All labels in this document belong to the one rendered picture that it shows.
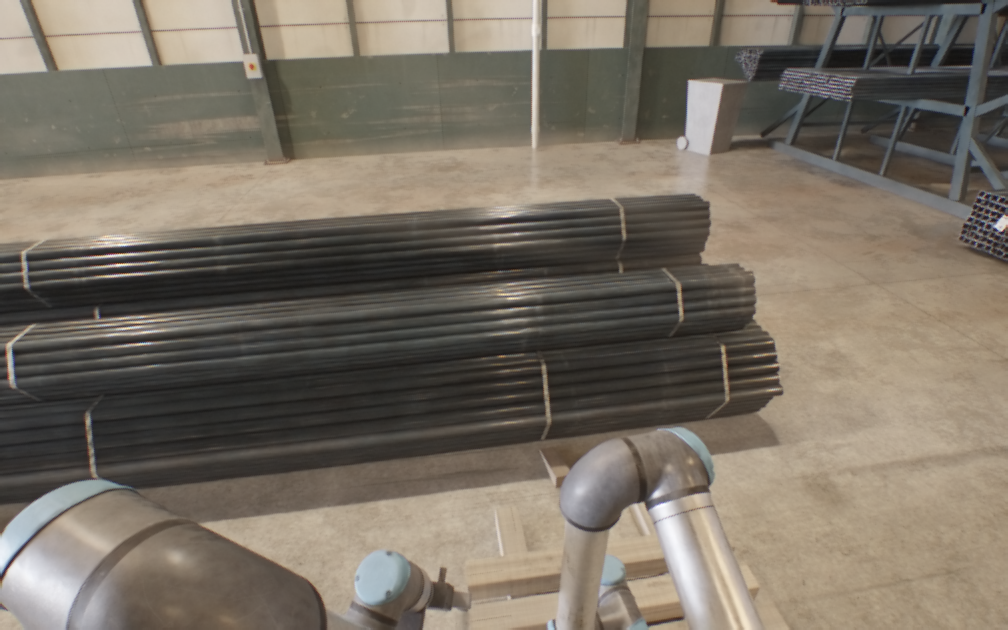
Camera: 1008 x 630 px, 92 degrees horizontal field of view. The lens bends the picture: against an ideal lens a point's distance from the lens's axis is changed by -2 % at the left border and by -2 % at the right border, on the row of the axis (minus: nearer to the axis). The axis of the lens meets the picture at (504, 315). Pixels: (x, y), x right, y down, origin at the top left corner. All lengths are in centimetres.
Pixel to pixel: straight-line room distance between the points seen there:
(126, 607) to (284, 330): 195
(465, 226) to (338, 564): 163
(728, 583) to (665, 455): 21
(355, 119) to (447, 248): 676
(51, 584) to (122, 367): 215
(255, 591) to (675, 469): 68
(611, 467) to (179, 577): 66
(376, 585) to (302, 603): 50
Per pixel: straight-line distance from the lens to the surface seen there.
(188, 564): 48
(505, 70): 917
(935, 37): 1322
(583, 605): 122
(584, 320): 236
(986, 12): 764
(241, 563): 49
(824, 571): 256
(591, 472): 93
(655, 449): 95
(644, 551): 211
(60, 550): 53
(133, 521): 52
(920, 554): 282
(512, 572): 201
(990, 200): 623
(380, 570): 101
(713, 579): 94
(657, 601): 201
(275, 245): 270
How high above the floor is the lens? 189
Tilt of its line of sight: 30 degrees down
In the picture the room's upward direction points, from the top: 1 degrees counter-clockwise
